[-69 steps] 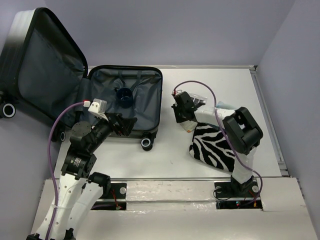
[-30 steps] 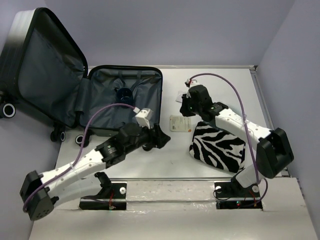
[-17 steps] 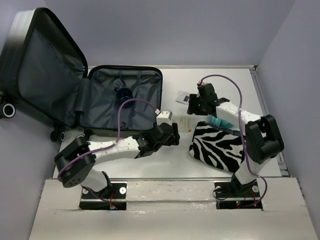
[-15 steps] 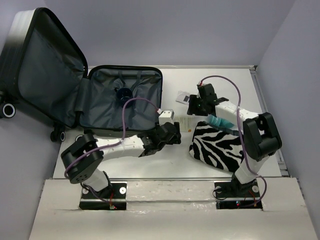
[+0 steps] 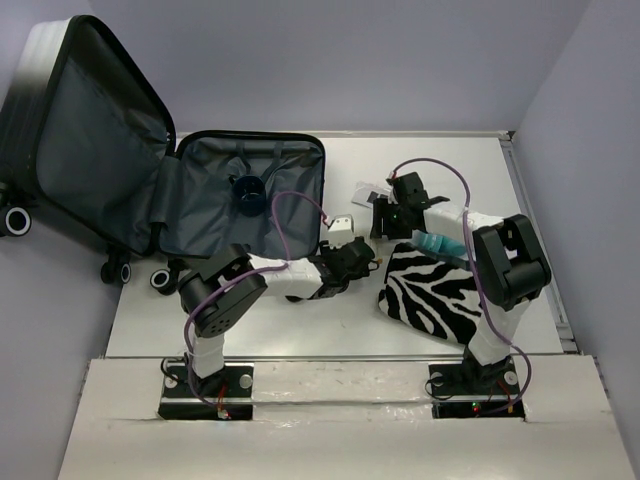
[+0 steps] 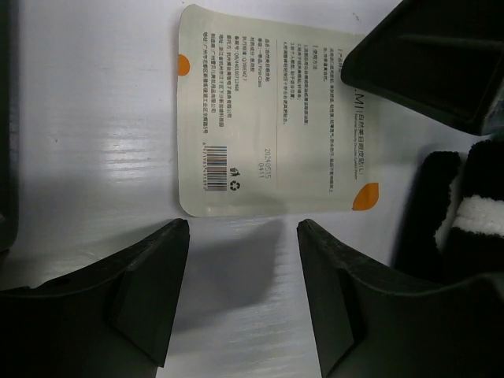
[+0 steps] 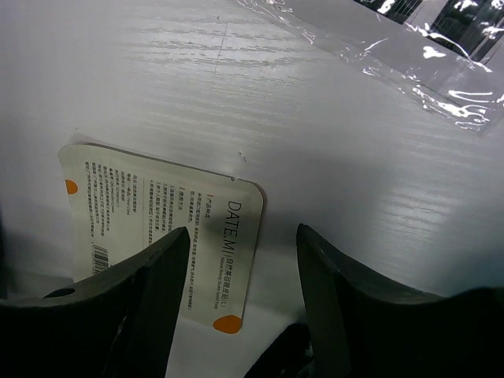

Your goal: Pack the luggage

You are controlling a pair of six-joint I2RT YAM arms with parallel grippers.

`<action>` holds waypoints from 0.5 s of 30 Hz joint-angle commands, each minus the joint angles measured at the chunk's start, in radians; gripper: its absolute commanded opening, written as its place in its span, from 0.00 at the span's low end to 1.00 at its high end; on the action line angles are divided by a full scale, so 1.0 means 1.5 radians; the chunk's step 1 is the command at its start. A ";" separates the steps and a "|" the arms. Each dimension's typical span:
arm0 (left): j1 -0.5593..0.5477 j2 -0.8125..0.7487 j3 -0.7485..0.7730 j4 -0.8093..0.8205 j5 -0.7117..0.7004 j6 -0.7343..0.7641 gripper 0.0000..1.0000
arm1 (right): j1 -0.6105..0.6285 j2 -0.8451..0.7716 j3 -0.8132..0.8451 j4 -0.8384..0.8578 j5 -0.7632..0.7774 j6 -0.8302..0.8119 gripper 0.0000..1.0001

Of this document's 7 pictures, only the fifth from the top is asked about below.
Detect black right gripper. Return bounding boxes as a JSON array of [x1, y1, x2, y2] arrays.
[[369, 198, 413, 240]]

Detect zebra print blanket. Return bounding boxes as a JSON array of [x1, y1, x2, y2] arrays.
[[377, 243, 483, 346]]

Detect dark blue mug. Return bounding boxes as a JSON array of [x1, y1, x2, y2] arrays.
[[231, 175, 266, 217]]

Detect black kids suitcase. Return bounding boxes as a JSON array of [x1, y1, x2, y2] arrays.
[[1, 15, 326, 284]]

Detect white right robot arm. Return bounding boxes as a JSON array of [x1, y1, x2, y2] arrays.
[[371, 173, 551, 392]]

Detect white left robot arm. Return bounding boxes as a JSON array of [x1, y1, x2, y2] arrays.
[[177, 236, 375, 398]]

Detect teal headphones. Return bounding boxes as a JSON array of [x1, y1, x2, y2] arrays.
[[411, 230, 468, 261]]

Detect white foreground platform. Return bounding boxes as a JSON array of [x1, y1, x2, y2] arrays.
[[60, 356, 634, 479]]

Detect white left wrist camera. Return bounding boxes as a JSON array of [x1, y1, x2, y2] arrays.
[[327, 214, 355, 249]]

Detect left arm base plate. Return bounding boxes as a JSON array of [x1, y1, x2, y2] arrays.
[[157, 357, 254, 422]]

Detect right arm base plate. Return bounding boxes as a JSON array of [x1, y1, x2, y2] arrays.
[[424, 361, 526, 420]]

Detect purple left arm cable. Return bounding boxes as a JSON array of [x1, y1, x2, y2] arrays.
[[183, 190, 334, 406]]

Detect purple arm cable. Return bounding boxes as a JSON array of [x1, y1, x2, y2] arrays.
[[392, 157, 532, 416], [183, 190, 334, 406]]

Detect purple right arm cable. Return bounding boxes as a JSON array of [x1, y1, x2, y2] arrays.
[[392, 157, 532, 416]]

